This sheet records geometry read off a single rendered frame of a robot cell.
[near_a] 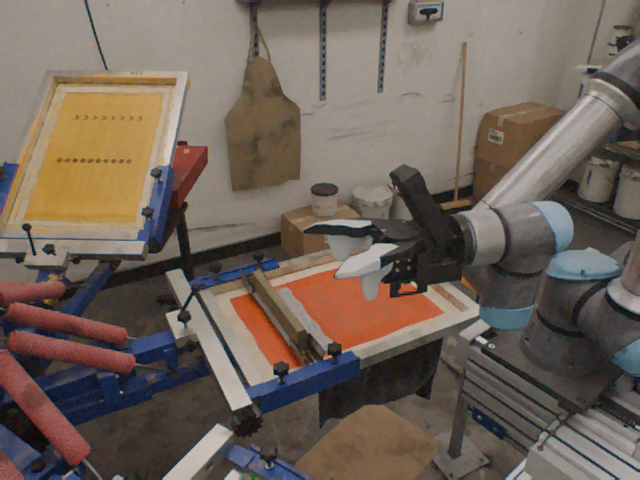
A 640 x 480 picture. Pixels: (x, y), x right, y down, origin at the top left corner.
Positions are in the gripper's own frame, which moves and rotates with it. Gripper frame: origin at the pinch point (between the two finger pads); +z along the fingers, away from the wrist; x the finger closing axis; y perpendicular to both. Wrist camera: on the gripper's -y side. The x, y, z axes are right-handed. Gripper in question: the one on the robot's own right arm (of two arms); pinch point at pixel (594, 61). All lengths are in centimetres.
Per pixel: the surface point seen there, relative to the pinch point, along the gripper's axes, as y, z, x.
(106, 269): 52, 37, -175
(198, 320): 45, -21, -140
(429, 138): 111, 230, 45
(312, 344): 51, -37, -110
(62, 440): 36, -61, -168
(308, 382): 53, -48, -114
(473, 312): 62, -31, -56
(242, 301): 55, -2, -127
